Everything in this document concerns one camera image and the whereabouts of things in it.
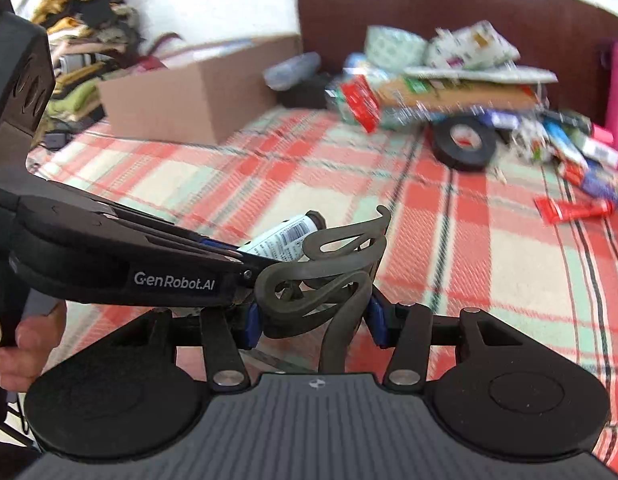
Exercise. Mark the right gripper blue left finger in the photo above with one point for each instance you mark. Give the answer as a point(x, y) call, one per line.
point(252, 327)

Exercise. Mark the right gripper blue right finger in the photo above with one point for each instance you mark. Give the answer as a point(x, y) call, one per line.
point(374, 317)

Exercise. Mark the grey plastic bottle cage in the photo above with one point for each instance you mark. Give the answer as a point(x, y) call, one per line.
point(332, 287)

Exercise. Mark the white bottle black cap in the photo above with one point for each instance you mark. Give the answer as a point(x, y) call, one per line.
point(284, 242)

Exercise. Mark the left human hand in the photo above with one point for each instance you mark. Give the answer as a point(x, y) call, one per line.
point(35, 338)

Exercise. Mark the plaid red green blanket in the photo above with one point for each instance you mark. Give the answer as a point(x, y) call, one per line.
point(455, 240)

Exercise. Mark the black tape roll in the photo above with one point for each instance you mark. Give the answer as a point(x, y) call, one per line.
point(463, 143)

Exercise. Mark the red plastic wrapper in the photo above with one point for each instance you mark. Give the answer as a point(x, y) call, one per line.
point(554, 211)

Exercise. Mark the brown cardboard box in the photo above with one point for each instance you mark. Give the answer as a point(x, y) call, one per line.
point(202, 94)

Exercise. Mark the pile of folded clothes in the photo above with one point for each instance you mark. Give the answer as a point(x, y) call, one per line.
point(91, 41)

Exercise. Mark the red packet with characters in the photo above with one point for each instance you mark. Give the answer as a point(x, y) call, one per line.
point(362, 102)

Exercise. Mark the grey pouch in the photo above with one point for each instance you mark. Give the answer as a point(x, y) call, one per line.
point(287, 74)

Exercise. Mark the red blue small box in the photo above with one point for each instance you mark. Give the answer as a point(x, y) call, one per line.
point(595, 182)

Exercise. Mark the floral white insole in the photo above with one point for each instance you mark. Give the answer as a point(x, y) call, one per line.
point(474, 47)

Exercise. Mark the dark brown headboard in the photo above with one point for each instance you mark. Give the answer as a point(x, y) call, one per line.
point(571, 38)

